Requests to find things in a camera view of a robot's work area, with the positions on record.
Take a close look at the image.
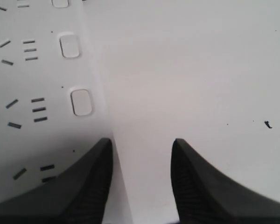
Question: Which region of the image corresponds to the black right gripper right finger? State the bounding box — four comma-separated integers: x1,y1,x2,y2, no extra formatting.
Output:
170,139,280,224

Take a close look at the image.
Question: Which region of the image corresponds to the white five-outlet power strip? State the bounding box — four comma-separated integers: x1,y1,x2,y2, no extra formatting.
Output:
0,0,133,224

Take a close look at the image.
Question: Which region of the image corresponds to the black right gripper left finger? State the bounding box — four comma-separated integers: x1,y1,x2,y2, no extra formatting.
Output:
0,138,113,224

